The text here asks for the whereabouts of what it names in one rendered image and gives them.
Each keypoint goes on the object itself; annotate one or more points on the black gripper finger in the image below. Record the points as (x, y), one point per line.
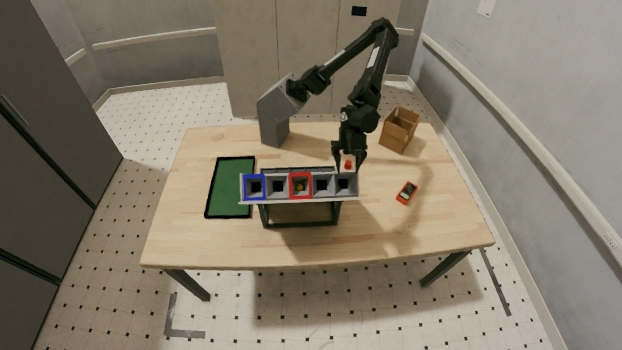
(361, 160)
(337, 158)

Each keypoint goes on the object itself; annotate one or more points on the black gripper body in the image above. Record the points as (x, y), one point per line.
(336, 147)

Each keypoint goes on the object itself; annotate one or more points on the green tray with black rim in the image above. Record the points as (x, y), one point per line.
(224, 191)

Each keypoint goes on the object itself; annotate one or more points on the white curved cover panel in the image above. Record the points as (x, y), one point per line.
(319, 173)

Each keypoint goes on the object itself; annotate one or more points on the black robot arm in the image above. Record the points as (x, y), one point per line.
(366, 118)

